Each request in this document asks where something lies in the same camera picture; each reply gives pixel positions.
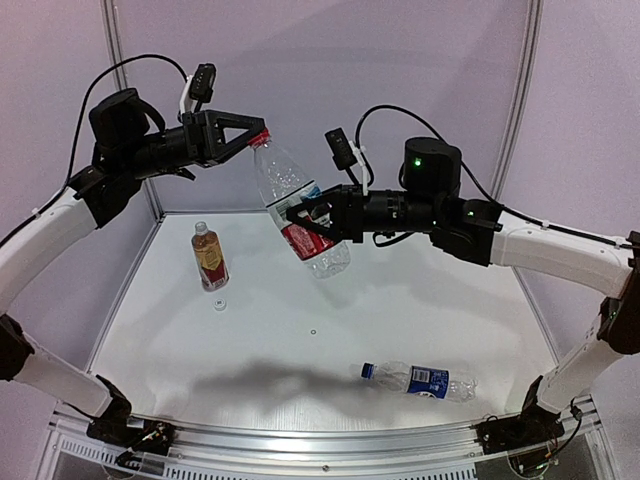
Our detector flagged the red bottle cap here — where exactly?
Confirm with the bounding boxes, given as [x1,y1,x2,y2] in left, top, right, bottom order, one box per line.
[248,128,271,149]

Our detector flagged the red cap water bottle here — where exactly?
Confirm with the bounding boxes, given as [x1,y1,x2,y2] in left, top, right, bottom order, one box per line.
[247,128,352,280]

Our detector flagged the gold label drink bottle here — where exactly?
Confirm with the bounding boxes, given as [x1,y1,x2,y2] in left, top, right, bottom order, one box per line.
[191,221,229,292]

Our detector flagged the white bottle cap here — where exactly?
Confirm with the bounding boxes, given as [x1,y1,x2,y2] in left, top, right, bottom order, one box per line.
[213,298,227,311]

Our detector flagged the blue cap water bottle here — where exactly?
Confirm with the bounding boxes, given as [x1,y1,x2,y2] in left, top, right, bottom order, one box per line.
[360,361,477,403]

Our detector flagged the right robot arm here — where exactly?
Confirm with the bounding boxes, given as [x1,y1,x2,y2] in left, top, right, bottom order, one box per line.
[286,137,639,417]

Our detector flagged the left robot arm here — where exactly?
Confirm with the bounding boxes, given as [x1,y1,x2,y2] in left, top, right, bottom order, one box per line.
[1,88,265,420]

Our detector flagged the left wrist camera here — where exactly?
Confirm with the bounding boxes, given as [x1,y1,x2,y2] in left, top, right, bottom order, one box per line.
[177,63,217,121]

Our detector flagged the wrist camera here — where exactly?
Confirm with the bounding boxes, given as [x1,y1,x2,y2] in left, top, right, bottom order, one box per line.
[324,128,374,196]
[177,63,217,121]

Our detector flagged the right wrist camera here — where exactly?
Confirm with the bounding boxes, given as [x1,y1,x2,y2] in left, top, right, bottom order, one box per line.
[324,128,374,196]

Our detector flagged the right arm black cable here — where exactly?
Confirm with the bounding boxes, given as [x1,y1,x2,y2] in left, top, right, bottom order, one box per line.
[353,103,636,249]

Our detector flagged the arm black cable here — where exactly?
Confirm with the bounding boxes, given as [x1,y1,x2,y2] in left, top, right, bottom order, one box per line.
[353,103,636,249]
[0,54,191,246]

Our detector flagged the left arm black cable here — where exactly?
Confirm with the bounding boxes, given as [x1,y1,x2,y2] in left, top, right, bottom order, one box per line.
[0,54,191,246]

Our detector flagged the left aluminium wall post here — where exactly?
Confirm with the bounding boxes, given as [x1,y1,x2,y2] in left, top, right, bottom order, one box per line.
[102,0,166,221]

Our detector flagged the aluminium wall post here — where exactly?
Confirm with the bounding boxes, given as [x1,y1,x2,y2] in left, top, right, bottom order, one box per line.
[102,0,166,221]
[487,1,544,200]

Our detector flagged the right aluminium wall post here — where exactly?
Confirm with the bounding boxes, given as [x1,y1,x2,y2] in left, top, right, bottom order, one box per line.
[487,1,544,200]

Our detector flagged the aluminium front rail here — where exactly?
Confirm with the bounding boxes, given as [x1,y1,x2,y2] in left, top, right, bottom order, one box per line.
[35,397,616,479]

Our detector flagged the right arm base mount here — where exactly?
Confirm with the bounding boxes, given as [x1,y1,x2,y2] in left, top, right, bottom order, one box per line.
[472,376,583,479]

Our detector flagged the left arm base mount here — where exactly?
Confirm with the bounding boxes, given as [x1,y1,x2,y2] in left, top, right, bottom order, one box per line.
[86,375,176,468]

